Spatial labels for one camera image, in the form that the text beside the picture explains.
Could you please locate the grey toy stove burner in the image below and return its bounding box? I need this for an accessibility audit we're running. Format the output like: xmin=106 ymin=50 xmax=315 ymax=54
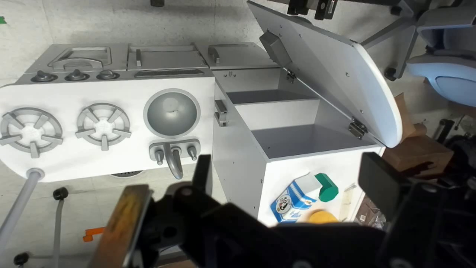
xmin=0 ymin=108 xmax=64 ymax=159

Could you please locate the grey toy faucet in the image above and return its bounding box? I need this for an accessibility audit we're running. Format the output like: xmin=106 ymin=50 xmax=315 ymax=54
xmin=149 ymin=139 xmax=201 ymax=181

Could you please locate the blue white milk carton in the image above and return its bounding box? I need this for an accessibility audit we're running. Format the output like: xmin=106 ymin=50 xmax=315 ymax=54
xmin=271 ymin=175 xmax=321 ymax=223

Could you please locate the white cabinet door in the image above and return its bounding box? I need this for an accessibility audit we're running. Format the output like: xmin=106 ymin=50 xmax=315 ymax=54
xmin=248 ymin=2 xmax=403 ymax=148

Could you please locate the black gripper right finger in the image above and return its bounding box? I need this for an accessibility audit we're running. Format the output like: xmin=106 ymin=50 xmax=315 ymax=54
xmin=359 ymin=153 xmax=408 ymax=221

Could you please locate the orange floor marker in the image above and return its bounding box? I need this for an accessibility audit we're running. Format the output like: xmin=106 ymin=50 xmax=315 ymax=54
xmin=83 ymin=227 xmax=106 ymax=243

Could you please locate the white toy kitchen cabinet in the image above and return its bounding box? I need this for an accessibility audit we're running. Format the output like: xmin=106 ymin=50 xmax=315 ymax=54
xmin=0 ymin=44 xmax=384 ymax=224

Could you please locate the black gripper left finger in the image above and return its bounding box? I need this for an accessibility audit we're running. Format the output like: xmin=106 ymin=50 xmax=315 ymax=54
xmin=192 ymin=156 xmax=213 ymax=197

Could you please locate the orange ball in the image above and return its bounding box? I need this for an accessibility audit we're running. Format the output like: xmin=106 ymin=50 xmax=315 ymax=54
xmin=305 ymin=211 xmax=336 ymax=226

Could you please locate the grey toy sink bowl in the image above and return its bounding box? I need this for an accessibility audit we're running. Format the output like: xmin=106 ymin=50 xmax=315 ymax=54
xmin=143 ymin=89 xmax=201 ymax=138

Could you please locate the cardboard box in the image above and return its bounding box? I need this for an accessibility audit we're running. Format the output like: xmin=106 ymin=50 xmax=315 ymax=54
xmin=384 ymin=95 xmax=454 ymax=179

